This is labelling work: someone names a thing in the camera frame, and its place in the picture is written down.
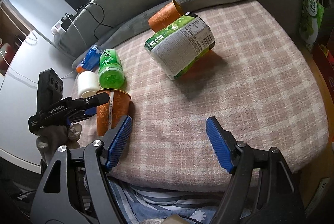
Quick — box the orange patterned paper cup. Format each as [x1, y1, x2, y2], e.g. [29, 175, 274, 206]
[96, 89, 131, 136]

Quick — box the orange paper cup lying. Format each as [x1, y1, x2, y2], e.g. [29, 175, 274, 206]
[148, 0, 184, 33]

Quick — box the grey gloved hand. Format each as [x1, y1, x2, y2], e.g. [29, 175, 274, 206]
[36, 123, 82, 165]

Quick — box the green plastic bottle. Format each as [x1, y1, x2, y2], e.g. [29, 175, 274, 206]
[99, 49, 125, 89]

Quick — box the blue orange bottle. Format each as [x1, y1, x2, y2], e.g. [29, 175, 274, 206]
[76, 44, 103, 73]

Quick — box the blue striped floral cloth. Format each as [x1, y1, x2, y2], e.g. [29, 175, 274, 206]
[109, 180, 223, 223]

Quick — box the white power strip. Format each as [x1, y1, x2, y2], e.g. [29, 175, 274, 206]
[51, 18, 71, 36]

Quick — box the green white snack package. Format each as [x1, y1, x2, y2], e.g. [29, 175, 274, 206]
[144, 12, 215, 80]

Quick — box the pink plaid blanket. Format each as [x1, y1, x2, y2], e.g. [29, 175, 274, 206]
[71, 0, 330, 193]

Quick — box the red box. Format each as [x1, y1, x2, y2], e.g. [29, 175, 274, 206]
[312, 45, 333, 99]

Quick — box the green paper bag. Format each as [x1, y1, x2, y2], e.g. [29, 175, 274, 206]
[299, 0, 333, 53]

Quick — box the black cable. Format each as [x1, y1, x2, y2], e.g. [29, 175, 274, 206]
[63, 2, 114, 41]

